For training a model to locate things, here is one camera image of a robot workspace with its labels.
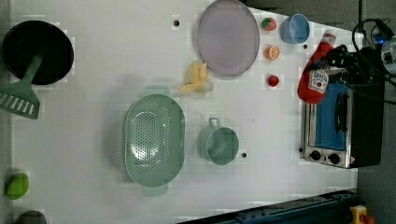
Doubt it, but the lilac round plate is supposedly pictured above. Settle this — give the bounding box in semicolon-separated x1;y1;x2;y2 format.
197;0;260;76

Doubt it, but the pink strawberry toy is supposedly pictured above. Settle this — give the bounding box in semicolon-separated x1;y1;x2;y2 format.
261;18;277;32

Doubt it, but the black cable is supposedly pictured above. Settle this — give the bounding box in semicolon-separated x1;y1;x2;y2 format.
344;18;396;105

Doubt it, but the green mug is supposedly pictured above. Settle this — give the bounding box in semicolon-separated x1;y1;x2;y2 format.
197;118;239;165

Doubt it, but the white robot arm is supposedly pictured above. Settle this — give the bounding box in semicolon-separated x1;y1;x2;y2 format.
309;37;395;87

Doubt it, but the red ketchup bottle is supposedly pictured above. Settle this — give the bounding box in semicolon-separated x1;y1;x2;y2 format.
297;30;337;104

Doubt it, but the green lime toy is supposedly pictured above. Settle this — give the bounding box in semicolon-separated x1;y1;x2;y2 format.
6;173;29;200

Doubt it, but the green oval strainer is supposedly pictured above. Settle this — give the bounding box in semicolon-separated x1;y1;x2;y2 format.
123;86;185;197

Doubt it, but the silver toaster oven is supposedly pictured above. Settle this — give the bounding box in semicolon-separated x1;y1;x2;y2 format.
303;74;385;169

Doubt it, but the red strawberry toy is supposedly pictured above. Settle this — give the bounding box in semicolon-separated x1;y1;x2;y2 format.
267;75;279;87

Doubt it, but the blue cup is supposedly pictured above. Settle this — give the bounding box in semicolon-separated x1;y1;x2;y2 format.
280;14;310;45

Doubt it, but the orange slice toy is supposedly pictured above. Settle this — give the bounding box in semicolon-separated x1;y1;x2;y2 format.
264;46;280;61

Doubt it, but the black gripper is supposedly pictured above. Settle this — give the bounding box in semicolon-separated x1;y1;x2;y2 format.
313;45;387;86

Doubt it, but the green slotted spatula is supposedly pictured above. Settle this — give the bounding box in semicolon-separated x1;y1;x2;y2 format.
0;54;43;119

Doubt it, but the yellow red emergency button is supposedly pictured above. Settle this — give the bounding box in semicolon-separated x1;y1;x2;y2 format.
349;205;375;224

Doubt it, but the dark round object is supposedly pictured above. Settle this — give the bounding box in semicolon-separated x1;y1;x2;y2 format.
14;210;47;224

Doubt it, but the black utensil holder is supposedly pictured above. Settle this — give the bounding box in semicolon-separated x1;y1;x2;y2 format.
2;21;74;85

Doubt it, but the peeled banana toy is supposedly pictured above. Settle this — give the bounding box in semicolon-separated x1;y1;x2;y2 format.
178;62;214;94

